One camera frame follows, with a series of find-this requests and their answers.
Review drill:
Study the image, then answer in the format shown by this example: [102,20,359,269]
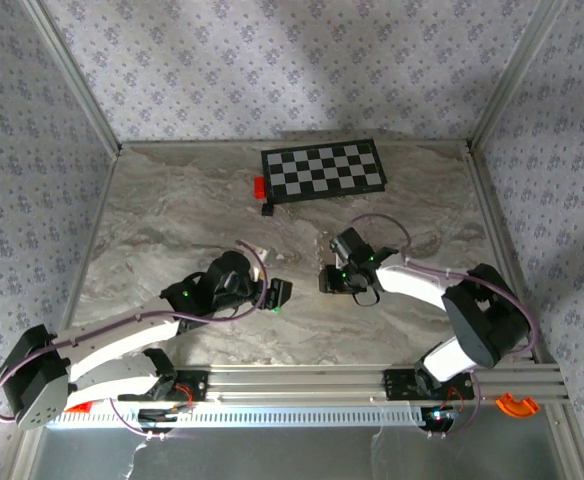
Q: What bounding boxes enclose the black and grey chessboard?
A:
[260,138,389,204]

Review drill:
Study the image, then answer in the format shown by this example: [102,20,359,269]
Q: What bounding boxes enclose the small circuit board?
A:
[424,407,461,424]

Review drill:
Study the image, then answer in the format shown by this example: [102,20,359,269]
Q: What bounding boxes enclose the orange curved plastic part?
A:
[495,392,541,419]

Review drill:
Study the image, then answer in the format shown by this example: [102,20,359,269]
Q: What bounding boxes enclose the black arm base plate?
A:
[141,369,209,404]
[382,368,475,401]

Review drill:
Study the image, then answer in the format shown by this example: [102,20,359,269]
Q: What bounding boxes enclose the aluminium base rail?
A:
[176,363,571,405]

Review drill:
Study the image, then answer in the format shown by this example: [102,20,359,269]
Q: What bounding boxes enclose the black cable connector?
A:
[138,408,193,422]

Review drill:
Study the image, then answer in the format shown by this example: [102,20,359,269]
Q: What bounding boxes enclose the aluminium table edge rail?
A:
[60,148,121,331]
[464,141,561,369]
[119,139,471,150]

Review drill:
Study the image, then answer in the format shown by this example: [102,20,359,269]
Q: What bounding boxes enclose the slotted grey cable duct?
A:
[46,403,429,430]

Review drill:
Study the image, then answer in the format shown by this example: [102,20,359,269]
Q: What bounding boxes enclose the aluminium frame post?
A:
[21,0,123,154]
[469,0,571,151]

